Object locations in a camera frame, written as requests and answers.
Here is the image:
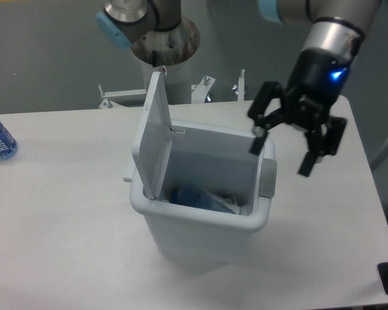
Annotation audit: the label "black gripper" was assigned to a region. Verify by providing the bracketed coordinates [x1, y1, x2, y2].
[247, 49, 352, 177]

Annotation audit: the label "crushed clear plastic bottle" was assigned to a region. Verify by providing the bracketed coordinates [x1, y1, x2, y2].
[175, 185, 241, 215]

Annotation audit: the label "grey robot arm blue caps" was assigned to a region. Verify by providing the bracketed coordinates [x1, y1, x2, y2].
[96, 1, 380, 176]

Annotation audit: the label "white plastic trash can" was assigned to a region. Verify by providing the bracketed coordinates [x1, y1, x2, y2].
[130, 120, 277, 263]

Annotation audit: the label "white trash can lid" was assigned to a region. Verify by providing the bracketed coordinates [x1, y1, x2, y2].
[124, 72, 173, 200]

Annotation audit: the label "silver foil wrapper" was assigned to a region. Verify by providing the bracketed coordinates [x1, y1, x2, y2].
[222, 191, 239, 207]

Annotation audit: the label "blue snack wrapper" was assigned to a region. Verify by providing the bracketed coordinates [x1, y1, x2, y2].
[169, 187, 179, 203]

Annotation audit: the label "white right table bracket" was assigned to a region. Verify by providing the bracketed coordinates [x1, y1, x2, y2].
[232, 68, 246, 101]

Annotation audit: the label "white table bracket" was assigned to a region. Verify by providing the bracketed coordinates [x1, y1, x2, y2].
[98, 84, 146, 109]
[232, 68, 246, 101]
[191, 76, 216, 104]

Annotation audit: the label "white middle table bracket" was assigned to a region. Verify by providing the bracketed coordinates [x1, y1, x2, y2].
[191, 76, 216, 104]

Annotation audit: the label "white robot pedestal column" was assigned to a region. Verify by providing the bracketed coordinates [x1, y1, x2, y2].
[128, 16, 201, 106]

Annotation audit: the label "white left table bracket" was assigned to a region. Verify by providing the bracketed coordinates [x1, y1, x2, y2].
[98, 84, 146, 109]

